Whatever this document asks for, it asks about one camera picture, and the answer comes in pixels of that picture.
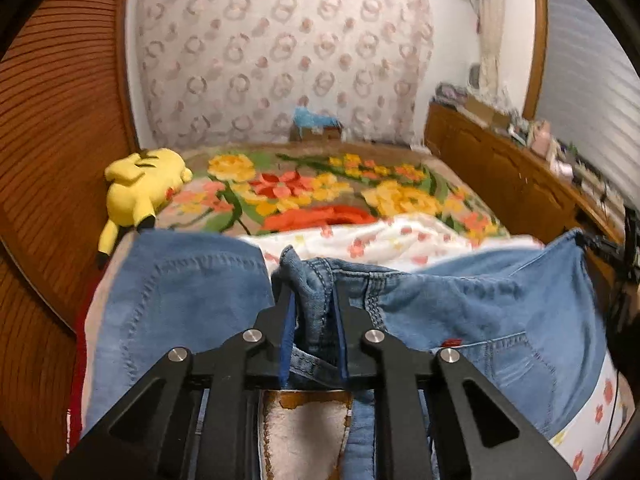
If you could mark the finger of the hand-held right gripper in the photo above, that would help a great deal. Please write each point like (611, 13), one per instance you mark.
(600, 246)

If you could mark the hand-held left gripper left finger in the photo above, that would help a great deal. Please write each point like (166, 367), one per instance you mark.
(286, 340)

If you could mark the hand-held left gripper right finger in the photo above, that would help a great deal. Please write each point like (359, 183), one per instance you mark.
(341, 345)

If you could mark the blue denim pants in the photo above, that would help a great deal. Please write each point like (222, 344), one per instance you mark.
(190, 280)

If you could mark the clutter of small items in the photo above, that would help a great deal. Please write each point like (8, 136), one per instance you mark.
(575, 170)

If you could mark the white floral bed sheet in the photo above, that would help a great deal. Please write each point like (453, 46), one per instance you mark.
(400, 240)

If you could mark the pink kettle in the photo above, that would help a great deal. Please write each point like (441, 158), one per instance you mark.
(540, 137)

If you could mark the wooden cabinet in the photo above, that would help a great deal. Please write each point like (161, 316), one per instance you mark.
(500, 170)

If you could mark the brown floral blanket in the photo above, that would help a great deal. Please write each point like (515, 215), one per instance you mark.
(300, 185)

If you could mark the grey window blinds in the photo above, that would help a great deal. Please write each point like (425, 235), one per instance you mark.
(590, 85)

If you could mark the cardboard box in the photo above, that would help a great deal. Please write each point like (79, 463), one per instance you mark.
(487, 110)

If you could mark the yellow plush toy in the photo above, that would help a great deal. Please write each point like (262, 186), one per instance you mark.
(140, 185)

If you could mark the blue item on box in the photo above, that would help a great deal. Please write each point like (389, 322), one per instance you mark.
(315, 122)

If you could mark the white lace curtain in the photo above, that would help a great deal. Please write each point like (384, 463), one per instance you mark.
(490, 35)

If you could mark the wooden louvered panel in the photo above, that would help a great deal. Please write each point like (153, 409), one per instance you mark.
(60, 135)

